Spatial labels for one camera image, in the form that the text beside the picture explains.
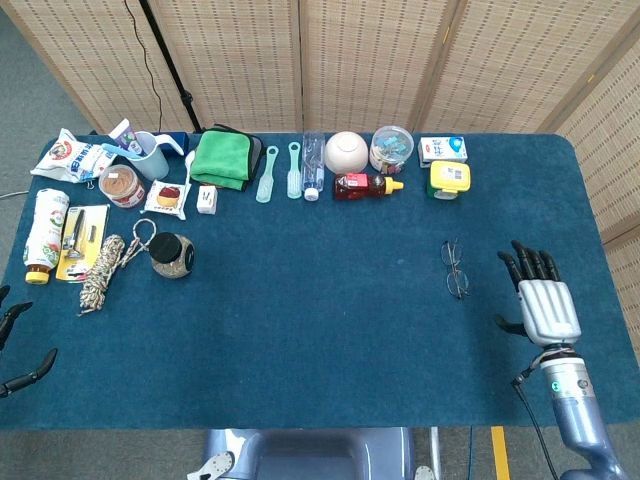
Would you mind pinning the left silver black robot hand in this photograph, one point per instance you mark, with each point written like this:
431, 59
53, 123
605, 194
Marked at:
30, 378

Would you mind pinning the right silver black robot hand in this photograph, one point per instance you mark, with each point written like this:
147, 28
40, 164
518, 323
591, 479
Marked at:
547, 312

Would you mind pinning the wire-frame eyeglasses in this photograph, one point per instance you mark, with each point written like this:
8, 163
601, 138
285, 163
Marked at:
451, 253

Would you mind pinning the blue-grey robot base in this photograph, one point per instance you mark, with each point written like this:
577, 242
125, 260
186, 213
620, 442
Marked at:
310, 455

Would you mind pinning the yellow floor tape strip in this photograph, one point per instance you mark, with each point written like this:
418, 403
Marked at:
500, 452

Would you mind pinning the white bottle with yellow cap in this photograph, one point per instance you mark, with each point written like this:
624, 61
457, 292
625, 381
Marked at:
47, 225

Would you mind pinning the green tub with yellow lid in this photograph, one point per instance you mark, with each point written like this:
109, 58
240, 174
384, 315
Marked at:
450, 175

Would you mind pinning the razor in yellow blister pack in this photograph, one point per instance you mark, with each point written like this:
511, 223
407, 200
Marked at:
97, 220

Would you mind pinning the silver table leg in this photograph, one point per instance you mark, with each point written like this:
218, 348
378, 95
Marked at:
435, 450

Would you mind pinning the glass jar with black lid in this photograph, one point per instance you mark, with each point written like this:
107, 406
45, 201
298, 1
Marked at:
172, 260

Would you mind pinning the white blue milk carton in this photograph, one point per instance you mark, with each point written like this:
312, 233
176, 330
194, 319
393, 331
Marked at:
442, 148

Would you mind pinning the white perforated foot plate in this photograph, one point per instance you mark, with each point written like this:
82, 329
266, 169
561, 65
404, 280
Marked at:
215, 465
425, 474

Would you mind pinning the small binder clip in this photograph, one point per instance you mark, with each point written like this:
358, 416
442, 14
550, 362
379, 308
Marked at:
90, 184

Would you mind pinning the clear snack jar red label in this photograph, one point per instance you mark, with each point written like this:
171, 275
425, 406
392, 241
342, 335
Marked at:
120, 182

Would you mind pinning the white bag with blue print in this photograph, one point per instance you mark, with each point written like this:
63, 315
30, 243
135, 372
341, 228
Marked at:
65, 157

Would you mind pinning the clear jar of binder clips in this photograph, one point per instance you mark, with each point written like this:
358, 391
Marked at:
391, 150

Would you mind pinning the honey bottle with yellow cap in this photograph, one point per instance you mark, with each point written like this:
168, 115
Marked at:
360, 187

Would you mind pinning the white cake snack packet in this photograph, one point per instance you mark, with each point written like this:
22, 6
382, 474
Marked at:
167, 197

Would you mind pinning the light blue toothbrush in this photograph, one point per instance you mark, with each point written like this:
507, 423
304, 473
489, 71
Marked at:
120, 150

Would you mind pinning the light blue plastic mug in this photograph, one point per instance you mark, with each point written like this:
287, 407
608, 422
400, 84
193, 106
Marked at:
152, 162

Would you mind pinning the small white cardboard box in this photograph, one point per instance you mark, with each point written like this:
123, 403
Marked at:
207, 200

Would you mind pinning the upturned cream bowl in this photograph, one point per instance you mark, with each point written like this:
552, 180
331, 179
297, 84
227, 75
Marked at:
345, 152

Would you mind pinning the purple white toothpaste tube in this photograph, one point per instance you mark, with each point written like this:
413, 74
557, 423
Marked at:
125, 135

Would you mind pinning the clear plastic water bottle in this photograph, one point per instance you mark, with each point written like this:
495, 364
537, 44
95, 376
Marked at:
312, 165

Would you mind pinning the folded green grey towel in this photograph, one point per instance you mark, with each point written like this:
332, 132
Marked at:
220, 155

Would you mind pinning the bamboo folding screen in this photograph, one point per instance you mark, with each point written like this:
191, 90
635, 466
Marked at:
360, 65

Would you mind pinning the black tripod pole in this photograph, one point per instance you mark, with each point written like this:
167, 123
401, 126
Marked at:
170, 65

